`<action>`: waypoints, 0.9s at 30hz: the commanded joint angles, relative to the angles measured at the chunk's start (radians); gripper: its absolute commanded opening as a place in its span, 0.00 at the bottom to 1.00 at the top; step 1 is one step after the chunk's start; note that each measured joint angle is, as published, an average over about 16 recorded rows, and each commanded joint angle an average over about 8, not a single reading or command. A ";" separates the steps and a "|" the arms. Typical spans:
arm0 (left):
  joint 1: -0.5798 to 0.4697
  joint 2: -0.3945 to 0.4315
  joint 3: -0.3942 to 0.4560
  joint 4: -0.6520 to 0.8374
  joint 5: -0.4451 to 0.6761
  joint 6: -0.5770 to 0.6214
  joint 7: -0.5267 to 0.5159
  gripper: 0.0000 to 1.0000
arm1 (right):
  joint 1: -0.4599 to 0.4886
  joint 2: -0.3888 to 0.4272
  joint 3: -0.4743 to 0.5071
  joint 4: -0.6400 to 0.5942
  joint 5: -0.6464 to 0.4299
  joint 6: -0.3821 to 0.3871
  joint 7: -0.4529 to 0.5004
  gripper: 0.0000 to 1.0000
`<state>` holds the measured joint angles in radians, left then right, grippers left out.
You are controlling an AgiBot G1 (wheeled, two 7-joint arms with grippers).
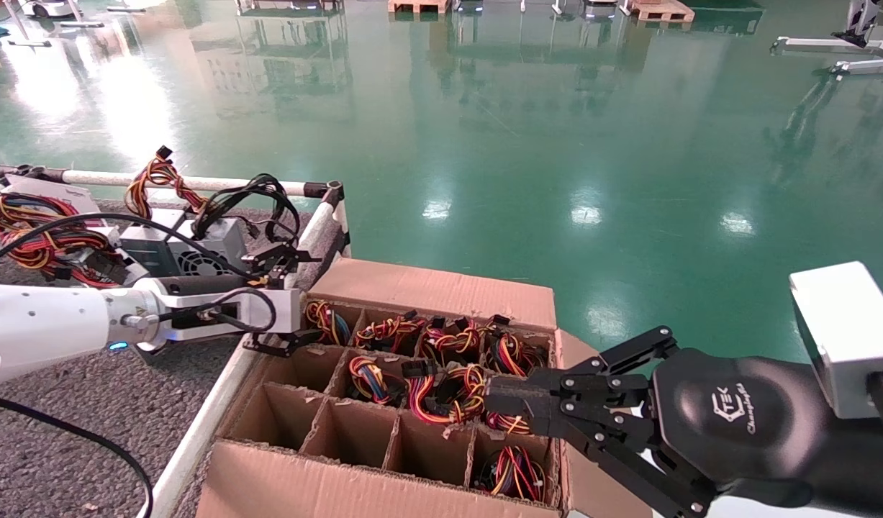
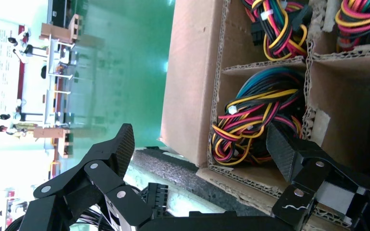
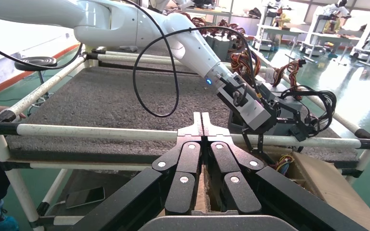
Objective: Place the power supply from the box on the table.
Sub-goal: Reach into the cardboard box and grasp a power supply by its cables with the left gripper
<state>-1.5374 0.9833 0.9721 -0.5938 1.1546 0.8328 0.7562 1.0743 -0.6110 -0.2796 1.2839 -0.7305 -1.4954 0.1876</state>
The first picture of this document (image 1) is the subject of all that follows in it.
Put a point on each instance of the white table frame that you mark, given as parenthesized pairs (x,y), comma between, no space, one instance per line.
(290,4)

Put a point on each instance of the power supply from box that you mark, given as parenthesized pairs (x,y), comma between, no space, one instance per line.
(326,322)

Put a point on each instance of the long aluminium frame bar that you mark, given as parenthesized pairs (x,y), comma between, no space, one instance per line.
(815,44)

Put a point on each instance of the small wooden pallet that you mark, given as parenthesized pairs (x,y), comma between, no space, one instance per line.
(419,6)

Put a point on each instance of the cardboard divider grid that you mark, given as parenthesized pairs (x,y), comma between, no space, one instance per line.
(430,457)

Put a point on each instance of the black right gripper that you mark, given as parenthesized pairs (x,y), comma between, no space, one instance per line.
(736,417)

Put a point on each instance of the grey stand foot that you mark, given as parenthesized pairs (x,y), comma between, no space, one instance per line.
(31,44)
(81,24)
(128,9)

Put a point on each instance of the black and white stand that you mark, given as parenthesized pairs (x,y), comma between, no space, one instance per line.
(860,25)

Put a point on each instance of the brown cardboard box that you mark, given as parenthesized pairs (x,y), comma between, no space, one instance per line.
(427,288)

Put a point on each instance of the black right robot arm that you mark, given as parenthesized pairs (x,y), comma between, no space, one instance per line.
(858,460)

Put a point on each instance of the short aluminium frame bar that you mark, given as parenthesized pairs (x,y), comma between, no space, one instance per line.
(866,66)

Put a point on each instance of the black pipe corner joint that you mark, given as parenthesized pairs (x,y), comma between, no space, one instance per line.
(329,193)

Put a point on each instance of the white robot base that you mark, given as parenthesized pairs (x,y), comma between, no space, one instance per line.
(49,8)

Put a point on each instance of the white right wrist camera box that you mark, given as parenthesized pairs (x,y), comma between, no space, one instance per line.
(844,331)

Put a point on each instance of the dark grey power supply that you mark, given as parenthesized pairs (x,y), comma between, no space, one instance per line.
(150,248)

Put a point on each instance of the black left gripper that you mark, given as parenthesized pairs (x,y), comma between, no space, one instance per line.
(211,285)

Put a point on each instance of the large wooden pallet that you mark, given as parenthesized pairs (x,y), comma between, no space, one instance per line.
(660,10)

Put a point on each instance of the white labelled power supply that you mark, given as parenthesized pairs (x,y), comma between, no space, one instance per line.
(52,191)

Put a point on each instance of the black rail clamp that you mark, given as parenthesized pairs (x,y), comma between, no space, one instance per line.
(342,242)

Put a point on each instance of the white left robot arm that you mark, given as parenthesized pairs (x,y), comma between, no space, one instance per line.
(38,324)

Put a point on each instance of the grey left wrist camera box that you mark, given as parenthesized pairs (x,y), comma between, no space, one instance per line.
(283,309)

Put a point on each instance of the long white pipe rail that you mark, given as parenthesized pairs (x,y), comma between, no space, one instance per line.
(96,178)

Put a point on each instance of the grey machine base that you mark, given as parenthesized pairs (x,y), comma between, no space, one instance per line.
(601,8)

